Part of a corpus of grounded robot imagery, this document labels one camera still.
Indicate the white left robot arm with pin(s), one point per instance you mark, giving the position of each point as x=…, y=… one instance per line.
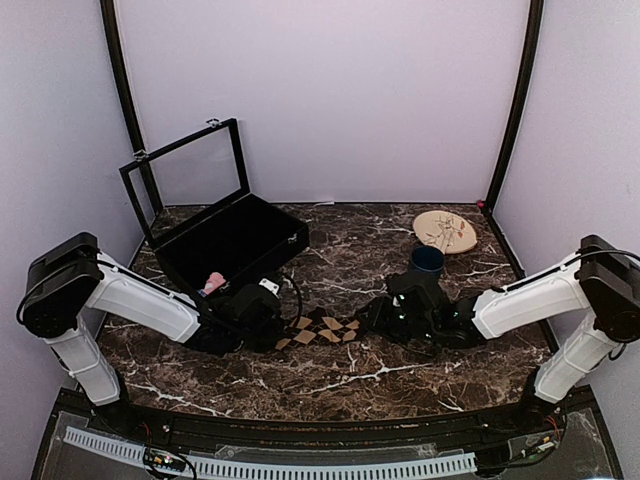
x=77, y=275

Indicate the black box glass lid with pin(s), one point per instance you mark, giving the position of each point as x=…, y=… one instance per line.
x=205, y=168

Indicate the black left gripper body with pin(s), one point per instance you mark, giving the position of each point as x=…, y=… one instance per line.
x=265, y=340

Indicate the black frame post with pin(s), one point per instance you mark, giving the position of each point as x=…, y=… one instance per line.
x=119, y=72
x=521, y=89

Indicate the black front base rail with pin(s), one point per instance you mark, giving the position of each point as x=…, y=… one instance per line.
x=482, y=428

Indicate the pink teal patterned sock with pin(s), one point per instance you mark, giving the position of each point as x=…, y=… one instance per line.
x=214, y=282

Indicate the right black frame post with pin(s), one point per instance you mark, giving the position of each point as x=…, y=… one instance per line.
x=521, y=89

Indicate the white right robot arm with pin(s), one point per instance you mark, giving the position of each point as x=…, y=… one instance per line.
x=597, y=279

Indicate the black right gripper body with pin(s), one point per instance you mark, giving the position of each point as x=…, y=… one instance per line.
x=399, y=328

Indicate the left black frame post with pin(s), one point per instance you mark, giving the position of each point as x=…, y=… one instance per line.
x=119, y=72

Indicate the dark blue cup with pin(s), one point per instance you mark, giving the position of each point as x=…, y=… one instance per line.
x=427, y=259

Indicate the black storage box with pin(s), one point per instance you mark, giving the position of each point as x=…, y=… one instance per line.
x=242, y=241

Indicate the white slotted cable duct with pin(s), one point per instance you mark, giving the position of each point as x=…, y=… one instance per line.
x=167, y=465

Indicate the brown argyle sock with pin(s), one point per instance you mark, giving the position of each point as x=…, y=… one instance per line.
x=320, y=327

